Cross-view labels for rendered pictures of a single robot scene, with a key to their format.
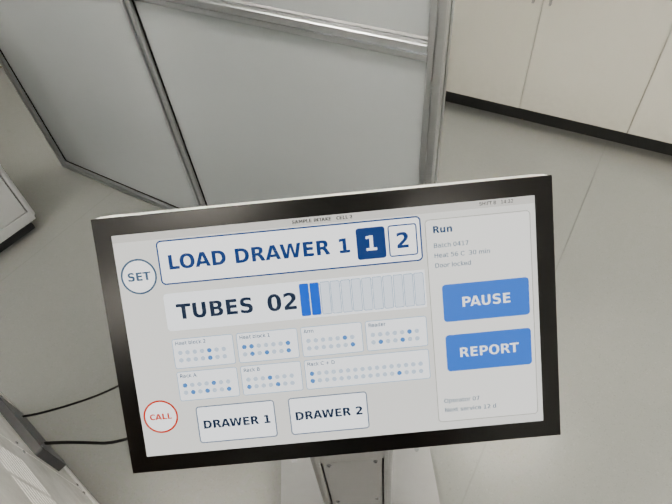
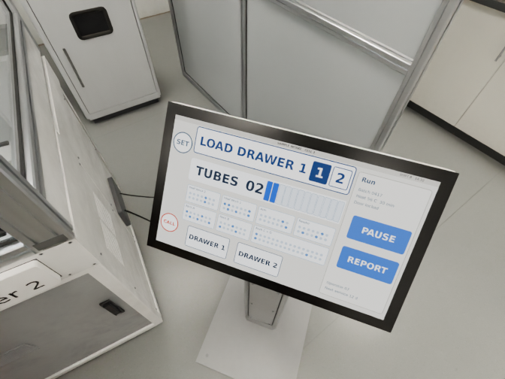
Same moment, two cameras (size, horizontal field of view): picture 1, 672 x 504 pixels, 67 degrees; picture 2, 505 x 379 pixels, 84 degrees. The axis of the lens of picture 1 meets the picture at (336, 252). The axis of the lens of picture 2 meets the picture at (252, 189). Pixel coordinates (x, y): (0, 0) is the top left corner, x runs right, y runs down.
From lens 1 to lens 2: 0.06 m
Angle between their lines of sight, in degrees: 12
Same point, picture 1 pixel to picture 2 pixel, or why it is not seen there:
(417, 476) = (300, 309)
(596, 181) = (485, 189)
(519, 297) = (400, 242)
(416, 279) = (339, 205)
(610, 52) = not seen: outside the picture
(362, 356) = (288, 236)
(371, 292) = (308, 201)
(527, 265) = (415, 225)
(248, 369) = (222, 216)
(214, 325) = (213, 185)
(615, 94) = not seen: outside the picture
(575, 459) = (395, 341)
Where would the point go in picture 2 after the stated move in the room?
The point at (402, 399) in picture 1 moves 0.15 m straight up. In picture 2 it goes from (302, 270) to (318, 233)
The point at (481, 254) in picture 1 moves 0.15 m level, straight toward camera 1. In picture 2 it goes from (387, 206) to (340, 268)
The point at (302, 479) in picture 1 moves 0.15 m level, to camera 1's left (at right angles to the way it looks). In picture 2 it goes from (240, 283) to (213, 274)
